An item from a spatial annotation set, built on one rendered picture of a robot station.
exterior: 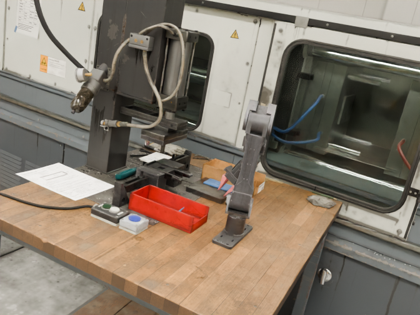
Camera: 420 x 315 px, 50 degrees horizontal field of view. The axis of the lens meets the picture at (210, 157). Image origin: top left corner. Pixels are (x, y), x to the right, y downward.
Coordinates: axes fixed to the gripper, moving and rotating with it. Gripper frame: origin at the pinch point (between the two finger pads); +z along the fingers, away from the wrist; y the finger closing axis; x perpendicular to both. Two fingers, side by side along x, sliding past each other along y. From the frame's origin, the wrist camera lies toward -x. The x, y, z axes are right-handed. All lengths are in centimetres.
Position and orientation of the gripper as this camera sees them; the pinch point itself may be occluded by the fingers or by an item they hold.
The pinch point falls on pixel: (222, 191)
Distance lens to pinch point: 177.3
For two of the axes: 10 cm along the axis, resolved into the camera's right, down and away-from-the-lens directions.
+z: -6.1, 7.0, 3.6
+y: -6.9, -7.0, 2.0
